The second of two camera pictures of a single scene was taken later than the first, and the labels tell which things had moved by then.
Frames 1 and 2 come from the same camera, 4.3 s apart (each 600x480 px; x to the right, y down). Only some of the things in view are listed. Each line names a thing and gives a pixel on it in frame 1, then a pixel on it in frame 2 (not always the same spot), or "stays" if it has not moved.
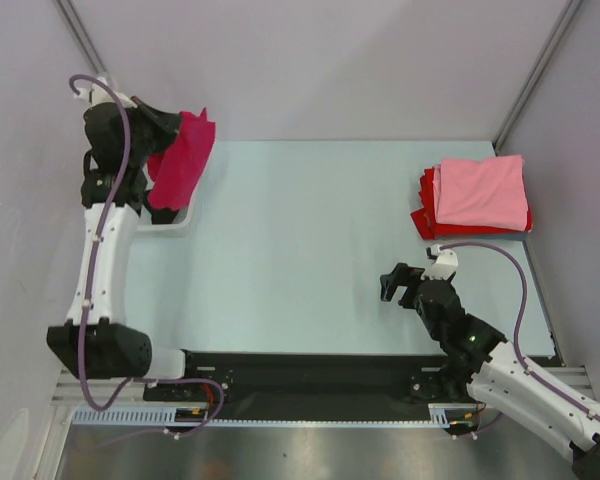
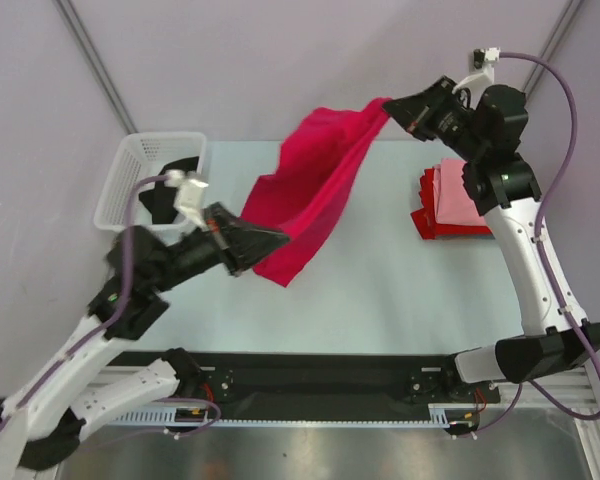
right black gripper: x=406 y=286 -> x=431 y=113
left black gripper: x=166 y=123 -> x=241 y=244
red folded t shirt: x=426 y=221 stays
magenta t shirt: x=175 y=173 -> x=304 y=196
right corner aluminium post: x=535 y=73 stays
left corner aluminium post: x=81 y=35 stays
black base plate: x=311 y=387 stays
